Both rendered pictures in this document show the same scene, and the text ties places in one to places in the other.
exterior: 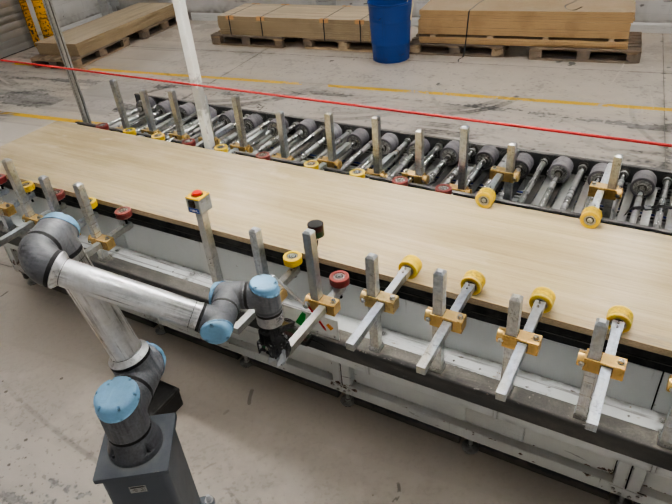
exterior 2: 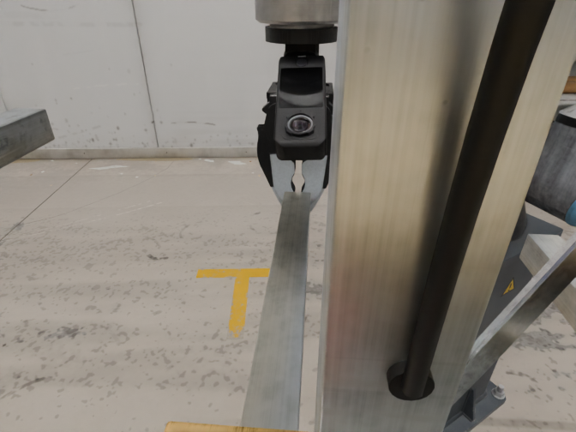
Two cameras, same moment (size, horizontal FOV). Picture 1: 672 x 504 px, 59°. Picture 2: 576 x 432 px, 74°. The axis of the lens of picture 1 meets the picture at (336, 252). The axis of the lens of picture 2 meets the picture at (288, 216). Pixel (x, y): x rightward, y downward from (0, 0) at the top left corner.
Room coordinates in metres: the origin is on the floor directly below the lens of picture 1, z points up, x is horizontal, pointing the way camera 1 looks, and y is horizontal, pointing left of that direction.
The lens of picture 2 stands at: (1.87, 0.03, 1.05)
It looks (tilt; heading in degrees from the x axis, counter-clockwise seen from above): 30 degrees down; 152
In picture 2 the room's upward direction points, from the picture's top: straight up
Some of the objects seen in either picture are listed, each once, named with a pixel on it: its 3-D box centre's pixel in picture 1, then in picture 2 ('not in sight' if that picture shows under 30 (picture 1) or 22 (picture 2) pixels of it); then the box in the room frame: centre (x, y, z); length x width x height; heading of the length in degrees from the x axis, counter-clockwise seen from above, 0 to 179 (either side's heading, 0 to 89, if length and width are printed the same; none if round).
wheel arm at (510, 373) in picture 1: (523, 342); not in sight; (1.38, -0.57, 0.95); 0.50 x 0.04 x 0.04; 147
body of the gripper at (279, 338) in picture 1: (272, 336); (300, 88); (1.50, 0.24, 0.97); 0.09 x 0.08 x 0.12; 147
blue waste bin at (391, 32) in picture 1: (391, 28); not in sight; (7.59, -0.95, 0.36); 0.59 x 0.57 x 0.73; 153
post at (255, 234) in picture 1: (263, 278); not in sight; (1.94, 0.30, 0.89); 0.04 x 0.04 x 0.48; 57
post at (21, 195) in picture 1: (24, 201); not in sight; (2.75, 1.57, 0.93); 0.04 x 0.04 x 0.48; 57
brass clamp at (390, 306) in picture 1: (379, 300); not in sight; (1.66, -0.14, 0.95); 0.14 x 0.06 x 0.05; 57
